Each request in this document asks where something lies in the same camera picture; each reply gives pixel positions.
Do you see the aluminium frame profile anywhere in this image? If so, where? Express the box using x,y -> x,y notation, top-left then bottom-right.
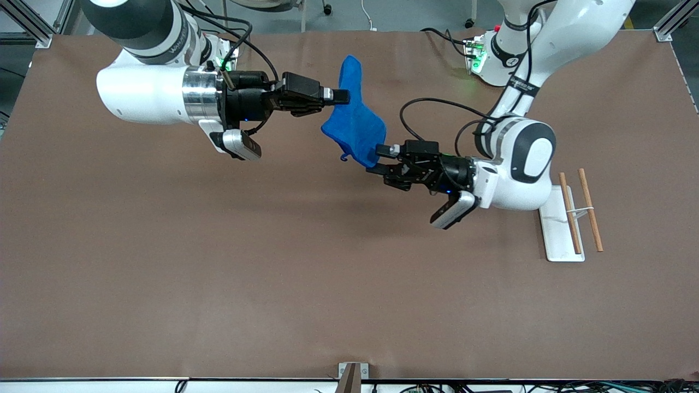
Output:
0,0 -> 72,50
653,0 -> 699,43

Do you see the bundle of table-edge cables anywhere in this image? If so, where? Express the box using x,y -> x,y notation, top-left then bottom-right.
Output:
314,379 -> 699,393

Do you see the black left base cable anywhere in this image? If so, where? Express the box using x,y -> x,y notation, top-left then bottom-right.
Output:
420,27 -> 481,59

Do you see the white rack with wooden bars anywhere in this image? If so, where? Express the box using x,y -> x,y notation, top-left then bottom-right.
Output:
538,168 -> 605,263

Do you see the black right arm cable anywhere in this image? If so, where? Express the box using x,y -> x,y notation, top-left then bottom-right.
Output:
180,3 -> 280,91

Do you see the brown table cover sheet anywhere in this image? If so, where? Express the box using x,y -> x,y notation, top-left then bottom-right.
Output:
0,30 -> 699,380

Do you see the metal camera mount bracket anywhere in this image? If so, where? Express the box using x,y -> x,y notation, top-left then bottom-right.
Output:
337,362 -> 370,393

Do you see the beige chair base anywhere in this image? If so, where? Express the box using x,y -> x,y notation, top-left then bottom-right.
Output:
228,0 -> 305,13

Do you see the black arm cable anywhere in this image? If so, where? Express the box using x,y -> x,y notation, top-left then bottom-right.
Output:
399,0 -> 547,159
180,3 -> 280,91

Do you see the white floor cable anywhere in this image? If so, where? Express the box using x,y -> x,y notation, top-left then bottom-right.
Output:
360,0 -> 378,32

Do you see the blue microfibre towel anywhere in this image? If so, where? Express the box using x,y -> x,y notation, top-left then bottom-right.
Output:
321,55 -> 387,169

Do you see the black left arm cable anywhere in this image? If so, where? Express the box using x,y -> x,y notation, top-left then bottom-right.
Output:
399,0 -> 547,159

